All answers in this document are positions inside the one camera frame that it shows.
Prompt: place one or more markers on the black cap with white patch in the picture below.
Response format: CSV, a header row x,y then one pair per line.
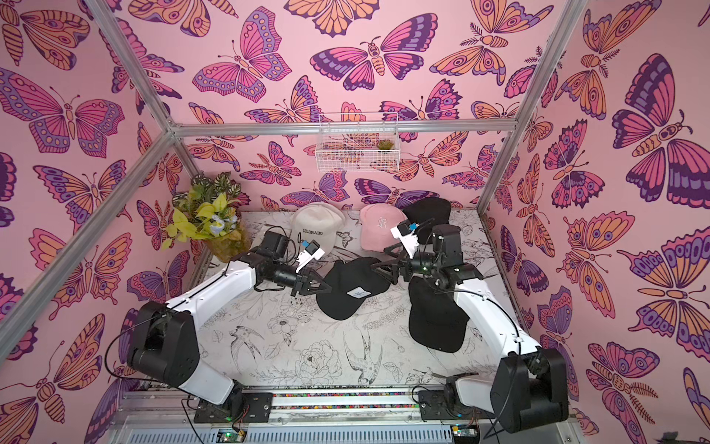
x,y
352,283

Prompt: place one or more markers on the aluminium corner post left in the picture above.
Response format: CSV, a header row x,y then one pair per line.
x,y
109,26

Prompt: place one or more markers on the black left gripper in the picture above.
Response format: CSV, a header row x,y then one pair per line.
x,y
304,281

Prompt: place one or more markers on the white wire basket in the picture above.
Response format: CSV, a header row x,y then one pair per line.
x,y
356,151

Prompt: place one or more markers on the small succulent in basket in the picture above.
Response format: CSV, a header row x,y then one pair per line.
x,y
385,146

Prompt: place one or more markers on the plain black cap front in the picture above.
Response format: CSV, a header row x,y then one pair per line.
x,y
435,321

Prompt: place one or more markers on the aluminium left side bar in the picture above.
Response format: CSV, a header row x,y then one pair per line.
x,y
42,291

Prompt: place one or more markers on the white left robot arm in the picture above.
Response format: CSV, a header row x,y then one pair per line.
x,y
164,341

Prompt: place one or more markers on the potted green plant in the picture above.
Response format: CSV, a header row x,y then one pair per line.
x,y
209,213

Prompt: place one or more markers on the plain black cap back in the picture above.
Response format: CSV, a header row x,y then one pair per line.
x,y
428,213

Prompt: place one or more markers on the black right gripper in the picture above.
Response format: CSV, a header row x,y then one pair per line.
x,y
402,265

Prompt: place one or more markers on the pink cap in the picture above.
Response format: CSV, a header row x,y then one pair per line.
x,y
377,222

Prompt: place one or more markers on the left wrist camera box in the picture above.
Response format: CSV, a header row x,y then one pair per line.
x,y
311,251

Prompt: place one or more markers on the aluminium corner post right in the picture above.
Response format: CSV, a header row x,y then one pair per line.
x,y
557,43

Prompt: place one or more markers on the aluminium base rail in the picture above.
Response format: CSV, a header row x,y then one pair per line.
x,y
385,415

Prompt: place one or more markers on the plain black cap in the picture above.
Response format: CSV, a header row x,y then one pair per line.
x,y
428,213
435,321

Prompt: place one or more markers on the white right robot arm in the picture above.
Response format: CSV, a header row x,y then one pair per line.
x,y
530,388

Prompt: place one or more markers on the aluminium horizontal back bar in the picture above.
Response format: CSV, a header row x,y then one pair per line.
x,y
259,129

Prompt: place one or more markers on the white Colorado cap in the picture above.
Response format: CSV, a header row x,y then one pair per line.
x,y
318,222

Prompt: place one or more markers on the aluminium corner post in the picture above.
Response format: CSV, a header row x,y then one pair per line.
x,y
557,43
109,26

